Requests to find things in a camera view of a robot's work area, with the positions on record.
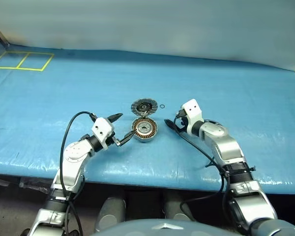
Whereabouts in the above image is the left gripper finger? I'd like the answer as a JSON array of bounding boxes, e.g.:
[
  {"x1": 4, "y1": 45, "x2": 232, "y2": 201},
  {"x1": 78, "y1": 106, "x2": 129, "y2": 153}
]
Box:
[
  {"x1": 108, "y1": 112, "x2": 124, "y2": 123},
  {"x1": 118, "y1": 131, "x2": 135, "y2": 148}
]

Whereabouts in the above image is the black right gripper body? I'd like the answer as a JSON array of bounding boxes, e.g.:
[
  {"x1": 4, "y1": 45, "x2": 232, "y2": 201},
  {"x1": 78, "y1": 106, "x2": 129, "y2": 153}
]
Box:
[{"x1": 173, "y1": 110, "x2": 192, "y2": 135}]

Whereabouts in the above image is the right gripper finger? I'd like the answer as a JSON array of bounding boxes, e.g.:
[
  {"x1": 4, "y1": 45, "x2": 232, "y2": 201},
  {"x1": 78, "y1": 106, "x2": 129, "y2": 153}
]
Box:
[{"x1": 164, "y1": 118, "x2": 181, "y2": 133}]

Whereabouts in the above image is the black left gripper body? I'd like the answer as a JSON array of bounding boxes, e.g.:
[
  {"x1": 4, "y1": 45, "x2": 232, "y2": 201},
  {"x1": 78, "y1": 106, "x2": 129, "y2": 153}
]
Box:
[{"x1": 104, "y1": 115, "x2": 121, "y2": 148}]

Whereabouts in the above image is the silver round motor housing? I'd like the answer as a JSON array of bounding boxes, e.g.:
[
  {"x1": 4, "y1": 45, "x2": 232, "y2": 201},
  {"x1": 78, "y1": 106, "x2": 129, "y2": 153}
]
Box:
[{"x1": 131, "y1": 117, "x2": 160, "y2": 144}]

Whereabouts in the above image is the silver round motor lid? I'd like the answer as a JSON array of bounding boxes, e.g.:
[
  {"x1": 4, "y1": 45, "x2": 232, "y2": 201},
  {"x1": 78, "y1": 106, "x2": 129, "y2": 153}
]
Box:
[{"x1": 131, "y1": 97, "x2": 159, "y2": 117}]

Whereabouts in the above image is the blue plastic table cover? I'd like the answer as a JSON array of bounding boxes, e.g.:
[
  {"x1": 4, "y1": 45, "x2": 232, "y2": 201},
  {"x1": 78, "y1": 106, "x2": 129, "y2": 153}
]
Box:
[{"x1": 0, "y1": 41, "x2": 295, "y2": 195}]

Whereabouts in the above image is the grey rounded cylinder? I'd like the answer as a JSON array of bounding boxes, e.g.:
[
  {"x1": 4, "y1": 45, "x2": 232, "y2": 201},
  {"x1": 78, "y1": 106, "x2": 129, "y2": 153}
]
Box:
[
  {"x1": 95, "y1": 196, "x2": 126, "y2": 233},
  {"x1": 163, "y1": 196, "x2": 195, "y2": 222}
]

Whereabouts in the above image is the grey robot torso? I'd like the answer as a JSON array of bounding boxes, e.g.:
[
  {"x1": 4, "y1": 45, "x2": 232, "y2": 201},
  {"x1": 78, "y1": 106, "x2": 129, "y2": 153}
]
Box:
[{"x1": 90, "y1": 217, "x2": 254, "y2": 236}]

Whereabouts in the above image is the yellow tape grid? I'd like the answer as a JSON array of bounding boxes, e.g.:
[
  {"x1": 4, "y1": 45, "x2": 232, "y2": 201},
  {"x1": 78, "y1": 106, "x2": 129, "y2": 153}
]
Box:
[{"x1": 0, "y1": 51, "x2": 55, "y2": 72}]

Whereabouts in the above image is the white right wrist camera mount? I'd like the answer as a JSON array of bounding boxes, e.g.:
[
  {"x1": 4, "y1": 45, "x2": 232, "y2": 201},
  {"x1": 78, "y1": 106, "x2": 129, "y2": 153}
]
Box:
[{"x1": 181, "y1": 99, "x2": 204, "y2": 123}]

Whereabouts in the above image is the white camera head unit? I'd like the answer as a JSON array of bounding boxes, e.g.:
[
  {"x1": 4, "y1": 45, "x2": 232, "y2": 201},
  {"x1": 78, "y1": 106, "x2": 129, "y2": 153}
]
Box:
[{"x1": 91, "y1": 117, "x2": 116, "y2": 150}]

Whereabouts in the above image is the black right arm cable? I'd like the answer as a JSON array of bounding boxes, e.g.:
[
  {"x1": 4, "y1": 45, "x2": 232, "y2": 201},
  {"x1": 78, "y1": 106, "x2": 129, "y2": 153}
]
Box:
[{"x1": 173, "y1": 118, "x2": 233, "y2": 222}]

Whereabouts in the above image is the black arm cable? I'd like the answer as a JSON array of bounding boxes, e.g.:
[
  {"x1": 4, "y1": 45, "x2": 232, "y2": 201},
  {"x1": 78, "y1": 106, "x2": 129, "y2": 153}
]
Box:
[
  {"x1": 59, "y1": 112, "x2": 99, "y2": 236},
  {"x1": 173, "y1": 118, "x2": 233, "y2": 222}
]

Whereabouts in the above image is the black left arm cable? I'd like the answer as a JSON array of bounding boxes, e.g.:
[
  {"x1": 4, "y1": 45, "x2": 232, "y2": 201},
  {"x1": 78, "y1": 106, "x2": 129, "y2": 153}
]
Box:
[{"x1": 59, "y1": 112, "x2": 99, "y2": 236}]

